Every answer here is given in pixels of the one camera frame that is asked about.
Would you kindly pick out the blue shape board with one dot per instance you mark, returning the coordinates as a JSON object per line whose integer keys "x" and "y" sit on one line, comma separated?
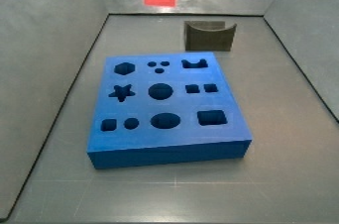
{"x": 165, "y": 111}

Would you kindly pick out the black curved fixture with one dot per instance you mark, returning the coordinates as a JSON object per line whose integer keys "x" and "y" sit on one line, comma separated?
{"x": 209, "y": 36}

